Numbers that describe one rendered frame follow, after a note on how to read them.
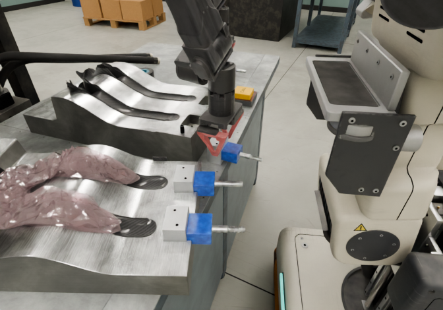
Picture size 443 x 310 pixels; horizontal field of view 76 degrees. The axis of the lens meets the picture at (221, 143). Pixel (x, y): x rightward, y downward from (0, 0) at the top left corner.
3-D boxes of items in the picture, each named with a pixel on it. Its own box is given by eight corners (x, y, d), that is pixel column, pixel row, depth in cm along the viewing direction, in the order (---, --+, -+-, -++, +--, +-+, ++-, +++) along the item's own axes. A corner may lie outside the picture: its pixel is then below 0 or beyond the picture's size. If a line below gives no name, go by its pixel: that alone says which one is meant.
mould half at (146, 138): (226, 117, 88) (226, 74, 80) (193, 168, 68) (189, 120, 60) (91, 94, 101) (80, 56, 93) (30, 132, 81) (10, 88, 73)
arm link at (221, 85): (226, 67, 53) (240, 58, 57) (196, 60, 56) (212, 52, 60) (225, 100, 57) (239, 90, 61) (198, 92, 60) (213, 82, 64)
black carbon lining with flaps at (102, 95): (199, 102, 81) (198, 70, 76) (175, 131, 69) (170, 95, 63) (97, 86, 90) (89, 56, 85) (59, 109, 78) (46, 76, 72)
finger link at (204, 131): (197, 157, 66) (195, 123, 60) (210, 141, 71) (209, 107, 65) (225, 165, 64) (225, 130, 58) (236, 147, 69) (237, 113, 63)
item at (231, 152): (264, 162, 70) (265, 144, 67) (258, 175, 66) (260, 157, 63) (215, 150, 74) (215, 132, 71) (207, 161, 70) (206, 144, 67)
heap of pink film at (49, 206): (143, 169, 59) (137, 138, 55) (116, 243, 45) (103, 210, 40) (20, 167, 60) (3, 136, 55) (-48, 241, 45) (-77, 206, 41)
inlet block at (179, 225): (244, 227, 51) (245, 206, 48) (245, 252, 47) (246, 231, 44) (171, 225, 51) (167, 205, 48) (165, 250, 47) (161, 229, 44)
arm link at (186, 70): (203, 64, 49) (226, 28, 51) (153, 51, 54) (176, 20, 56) (221, 104, 59) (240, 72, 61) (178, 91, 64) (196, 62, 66)
